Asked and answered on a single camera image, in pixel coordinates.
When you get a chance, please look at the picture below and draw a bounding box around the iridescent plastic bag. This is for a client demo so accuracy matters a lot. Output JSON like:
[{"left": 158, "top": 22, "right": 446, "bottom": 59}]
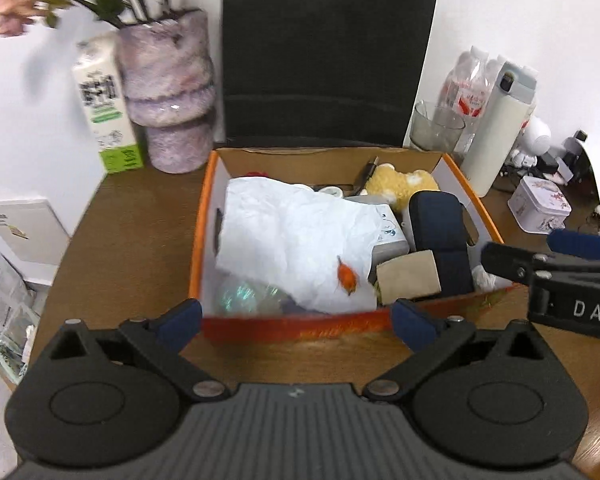
[{"left": 214, "top": 274, "right": 289, "bottom": 316}]

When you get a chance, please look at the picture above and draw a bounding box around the orange candy wrapper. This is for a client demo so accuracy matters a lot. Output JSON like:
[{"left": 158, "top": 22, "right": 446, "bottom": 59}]
[{"left": 337, "top": 257, "right": 358, "bottom": 296}]

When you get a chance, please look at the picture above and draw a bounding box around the navy zipper pouch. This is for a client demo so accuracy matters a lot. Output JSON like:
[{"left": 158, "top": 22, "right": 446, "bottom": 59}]
[{"left": 403, "top": 191, "right": 475, "bottom": 297}]

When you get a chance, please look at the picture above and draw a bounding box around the white tissue paper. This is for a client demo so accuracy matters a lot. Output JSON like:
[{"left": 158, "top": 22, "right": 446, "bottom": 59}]
[{"left": 215, "top": 178, "right": 381, "bottom": 314}]

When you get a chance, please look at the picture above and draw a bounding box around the white yellow plush sheep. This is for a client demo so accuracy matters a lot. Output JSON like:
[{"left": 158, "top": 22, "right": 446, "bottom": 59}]
[{"left": 364, "top": 164, "right": 440, "bottom": 212}]

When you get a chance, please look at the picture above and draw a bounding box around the red rose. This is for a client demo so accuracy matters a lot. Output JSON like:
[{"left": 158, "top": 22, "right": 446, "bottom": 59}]
[{"left": 243, "top": 171, "right": 269, "bottom": 178}]

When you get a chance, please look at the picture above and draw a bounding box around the black usb cable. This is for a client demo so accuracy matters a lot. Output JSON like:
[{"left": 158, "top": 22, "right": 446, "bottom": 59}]
[{"left": 352, "top": 155, "right": 382, "bottom": 198}]

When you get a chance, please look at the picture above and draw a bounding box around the white tin box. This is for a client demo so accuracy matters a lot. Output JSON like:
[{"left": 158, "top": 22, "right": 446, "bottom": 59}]
[{"left": 507, "top": 176, "right": 571, "bottom": 235}]

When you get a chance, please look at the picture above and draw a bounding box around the white round speaker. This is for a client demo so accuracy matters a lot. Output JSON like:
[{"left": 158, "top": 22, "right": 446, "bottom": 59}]
[{"left": 506, "top": 116, "right": 552, "bottom": 169}]

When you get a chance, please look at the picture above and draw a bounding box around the red cardboard box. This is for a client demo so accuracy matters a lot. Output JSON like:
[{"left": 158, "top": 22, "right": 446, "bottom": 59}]
[{"left": 189, "top": 146, "right": 502, "bottom": 344}]

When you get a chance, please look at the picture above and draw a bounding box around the clear glass cup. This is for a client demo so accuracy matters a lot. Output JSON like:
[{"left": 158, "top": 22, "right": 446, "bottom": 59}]
[{"left": 408, "top": 101, "right": 466, "bottom": 154}]

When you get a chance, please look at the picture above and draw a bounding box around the white thermos bottle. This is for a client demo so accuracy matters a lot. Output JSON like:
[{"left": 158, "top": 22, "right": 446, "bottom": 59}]
[{"left": 460, "top": 62, "right": 538, "bottom": 197}]

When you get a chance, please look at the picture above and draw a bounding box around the white book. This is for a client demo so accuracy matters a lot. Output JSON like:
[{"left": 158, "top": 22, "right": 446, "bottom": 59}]
[{"left": 0, "top": 200, "right": 70, "bottom": 266}]

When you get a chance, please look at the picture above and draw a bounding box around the left water bottle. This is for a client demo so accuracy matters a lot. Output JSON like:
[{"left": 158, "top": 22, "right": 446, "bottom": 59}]
[{"left": 438, "top": 46, "right": 505, "bottom": 158}]

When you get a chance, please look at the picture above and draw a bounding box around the purple ceramic vase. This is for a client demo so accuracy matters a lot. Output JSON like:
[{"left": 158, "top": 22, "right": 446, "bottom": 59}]
[{"left": 117, "top": 10, "right": 216, "bottom": 174}]

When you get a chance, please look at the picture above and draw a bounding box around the milk carton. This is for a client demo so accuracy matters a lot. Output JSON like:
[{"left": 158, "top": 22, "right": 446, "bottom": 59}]
[{"left": 72, "top": 32, "right": 144, "bottom": 174}]

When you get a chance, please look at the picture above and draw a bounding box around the black paper bag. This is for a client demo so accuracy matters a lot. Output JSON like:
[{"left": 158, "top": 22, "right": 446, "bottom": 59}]
[{"left": 222, "top": 0, "right": 437, "bottom": 148}]

